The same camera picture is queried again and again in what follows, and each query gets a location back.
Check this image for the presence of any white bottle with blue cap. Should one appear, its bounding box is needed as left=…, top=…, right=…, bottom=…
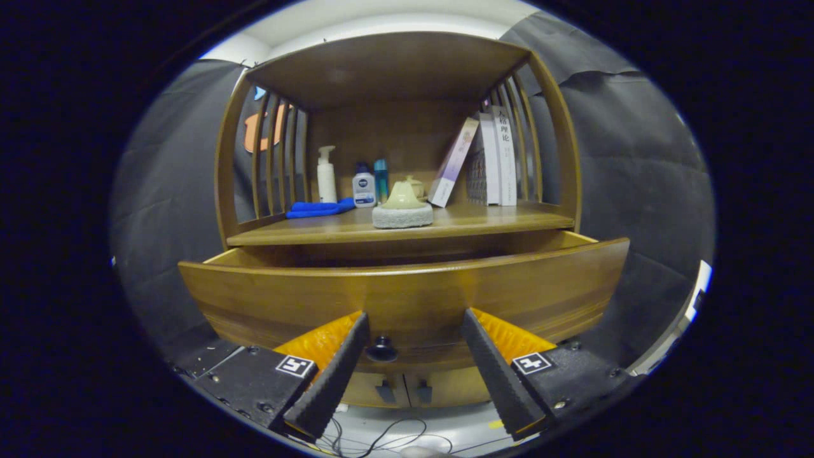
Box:
left=352, top=163, right=377, bottom=209

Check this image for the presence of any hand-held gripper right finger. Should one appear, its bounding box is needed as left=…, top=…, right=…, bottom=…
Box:
left=461, top=308, right=643, bottom=441

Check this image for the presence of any black floor cable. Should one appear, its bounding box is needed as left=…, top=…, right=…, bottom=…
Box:
left=318, top=417, right=453, bottom=457

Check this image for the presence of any folded blue cloth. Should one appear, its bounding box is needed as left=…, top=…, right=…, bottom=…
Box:
left=286, top=198, right=357, bottom=219

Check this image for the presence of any white book with black characters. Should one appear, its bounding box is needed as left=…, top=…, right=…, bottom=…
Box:
left=490, top=106, right=518, bottom=207

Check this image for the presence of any wooden drawer with black knob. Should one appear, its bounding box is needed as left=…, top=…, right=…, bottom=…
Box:
left=178, top=230, right=630, bottom=376

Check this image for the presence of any wooden cabinet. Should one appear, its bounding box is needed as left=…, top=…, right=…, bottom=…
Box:
left=214, top=32, right=583, bottom=408

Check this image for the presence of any plain white book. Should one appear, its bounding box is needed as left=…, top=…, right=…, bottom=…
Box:
left=478, top=113, right=502, bottom=206

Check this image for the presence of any dark patterned book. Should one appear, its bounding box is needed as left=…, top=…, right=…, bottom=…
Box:
left=466, top=137, right=487, bottom=205

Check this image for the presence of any leaning purple white book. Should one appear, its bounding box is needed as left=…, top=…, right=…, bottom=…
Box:
left=427, top=117, right=479, bottom=208

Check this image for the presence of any wooden countertop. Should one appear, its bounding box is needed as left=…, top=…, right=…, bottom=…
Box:
left=227, top=200, right=575, bottom=247

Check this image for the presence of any white pump bottle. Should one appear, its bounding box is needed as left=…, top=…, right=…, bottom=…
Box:
left=317, top=146, right=338, bottom=204

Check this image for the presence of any black backdrop cloth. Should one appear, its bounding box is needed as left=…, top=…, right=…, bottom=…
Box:
left=111, top=13, right=716, bottom=376

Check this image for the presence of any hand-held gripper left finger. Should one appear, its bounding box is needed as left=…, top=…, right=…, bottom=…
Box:
left=191, top=310, right=371, bottom=443

